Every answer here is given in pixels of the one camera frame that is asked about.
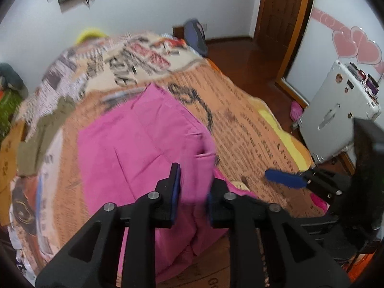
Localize pink pants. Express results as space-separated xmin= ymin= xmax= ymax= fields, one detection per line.
xmin=77 ymin=83 xmax=258 ymax=283

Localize brown wooden door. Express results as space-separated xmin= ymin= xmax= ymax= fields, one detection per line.
xmin=253 ymin=0 xmax=318 ymax=106

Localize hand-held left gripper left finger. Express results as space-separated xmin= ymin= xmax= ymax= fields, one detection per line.
xmin=35 ymin=162 xmax=182 ymax=288

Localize blue backpack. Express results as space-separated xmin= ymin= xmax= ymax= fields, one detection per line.
xmin=183 ymin=19 xmax=208 ymax=57

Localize pink heart wall sticker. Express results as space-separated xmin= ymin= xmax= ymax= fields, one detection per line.
xmin=311 ymin=7 xmax=384 ymax=76

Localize silver hard case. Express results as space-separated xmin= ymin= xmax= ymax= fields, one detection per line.
xmin=298 ymin=60 xmax=382 ymax=164

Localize pink cloth on floor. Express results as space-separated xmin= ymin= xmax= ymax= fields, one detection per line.
xmin=289 ymin=100 xmax=305 ymax=124

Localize newspaper print blanket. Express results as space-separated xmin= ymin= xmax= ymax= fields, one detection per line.
xmin=7 ymin=31 xmax=328 ymax=288

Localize pile of small gadgets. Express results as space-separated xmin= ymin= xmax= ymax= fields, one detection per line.
xmin=345 ymin=62 xmax=382 ymax=97

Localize olive green garment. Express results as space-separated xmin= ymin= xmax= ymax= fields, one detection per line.
xmin=16 ymin=97 xmax=75 ymax=176

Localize yellow bed sheet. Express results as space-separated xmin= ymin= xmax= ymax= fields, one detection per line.
xmin=257 ymin=107 xmax=316 ymax=171

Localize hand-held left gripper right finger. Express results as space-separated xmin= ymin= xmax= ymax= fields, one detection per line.
xmin=206 ymin=174 xmax=351 ymax=288

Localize grey plush toy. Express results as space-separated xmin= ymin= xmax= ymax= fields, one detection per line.
xmin=0 ymin=63 xmax=29 ymax=97

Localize wooden folding lap table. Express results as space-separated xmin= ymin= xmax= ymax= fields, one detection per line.
xmin=0 ymin=121 xmax=26 ymax=226

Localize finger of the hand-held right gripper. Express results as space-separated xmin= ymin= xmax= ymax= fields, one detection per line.
xmin=295 ymin=213 xmax=343 ymax=235
xmin=264 ymin=168 xmax=353 ymax=200

